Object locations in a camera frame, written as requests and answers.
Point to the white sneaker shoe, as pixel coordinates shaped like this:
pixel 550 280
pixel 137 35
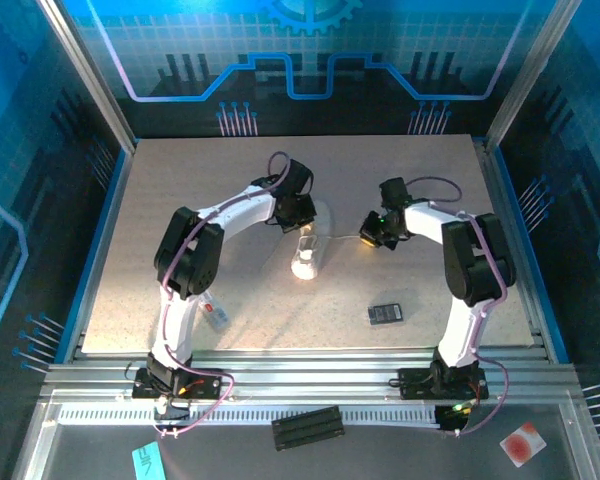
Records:
pixel 305 262

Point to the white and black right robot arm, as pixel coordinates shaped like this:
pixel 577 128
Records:
pixel 460 320

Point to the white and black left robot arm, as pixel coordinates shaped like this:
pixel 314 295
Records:
pixel 182 310

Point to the black rectangular device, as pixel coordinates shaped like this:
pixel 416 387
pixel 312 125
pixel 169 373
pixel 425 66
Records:
pixel 386 314

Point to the clear plastic package red label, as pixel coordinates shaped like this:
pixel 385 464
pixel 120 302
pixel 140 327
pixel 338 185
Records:
pixel 219 315

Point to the black controller board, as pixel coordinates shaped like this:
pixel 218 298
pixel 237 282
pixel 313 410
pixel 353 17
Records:
pixel 452 419

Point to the black grooved block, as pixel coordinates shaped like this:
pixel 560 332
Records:
pixel 307 429

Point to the white connector block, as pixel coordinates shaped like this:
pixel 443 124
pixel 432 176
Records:
pixel 162 407

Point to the white card red circle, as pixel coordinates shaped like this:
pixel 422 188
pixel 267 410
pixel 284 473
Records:
pixel 522 445

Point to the teal card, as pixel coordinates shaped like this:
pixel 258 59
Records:
pixel 147 462

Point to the aluminium frame rails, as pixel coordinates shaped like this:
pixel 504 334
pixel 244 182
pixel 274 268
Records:
pixel 305 372

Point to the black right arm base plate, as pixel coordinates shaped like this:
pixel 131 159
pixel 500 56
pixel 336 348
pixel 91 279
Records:
pixel 415 384

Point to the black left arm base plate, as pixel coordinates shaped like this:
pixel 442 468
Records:
pixel 207 385

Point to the aluminium frame post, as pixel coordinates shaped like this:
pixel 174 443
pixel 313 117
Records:
pixel 90 75
pixel 530 70

